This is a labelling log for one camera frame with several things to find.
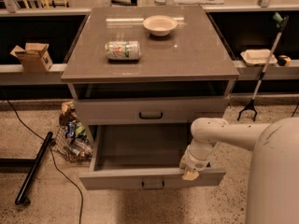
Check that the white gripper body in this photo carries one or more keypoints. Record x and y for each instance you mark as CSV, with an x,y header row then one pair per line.
x,y
195,162

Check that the grey drawer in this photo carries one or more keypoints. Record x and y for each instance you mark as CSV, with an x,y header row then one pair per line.
x,y
143,156
149,110

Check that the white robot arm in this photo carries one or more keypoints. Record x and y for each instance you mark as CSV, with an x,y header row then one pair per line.
x,y
273,190

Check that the grey top drawer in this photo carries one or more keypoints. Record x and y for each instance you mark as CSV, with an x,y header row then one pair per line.
x,y
149,110

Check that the grey drawer cabinet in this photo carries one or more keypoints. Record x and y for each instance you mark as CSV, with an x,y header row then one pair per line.
x,y
189,62

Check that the white foam takeout container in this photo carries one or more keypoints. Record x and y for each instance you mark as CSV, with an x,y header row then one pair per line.
x,y
253,57

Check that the yellow black tape measure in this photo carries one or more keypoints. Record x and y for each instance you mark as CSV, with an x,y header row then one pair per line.
x,y
284,60

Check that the green white soda can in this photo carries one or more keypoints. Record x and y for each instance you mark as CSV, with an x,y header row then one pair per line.
x,y
123,50

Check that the white paper bowl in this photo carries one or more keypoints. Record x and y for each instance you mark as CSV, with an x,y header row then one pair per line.
x,y
160,25

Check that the black metal table leg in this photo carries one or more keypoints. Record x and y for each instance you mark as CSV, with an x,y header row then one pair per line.
x,y
22,197

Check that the small cardboard box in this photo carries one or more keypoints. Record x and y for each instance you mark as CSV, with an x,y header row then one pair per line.
x,y
34,58

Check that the wire basket of trash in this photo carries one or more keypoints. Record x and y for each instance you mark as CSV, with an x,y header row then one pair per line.
x,y
71,141

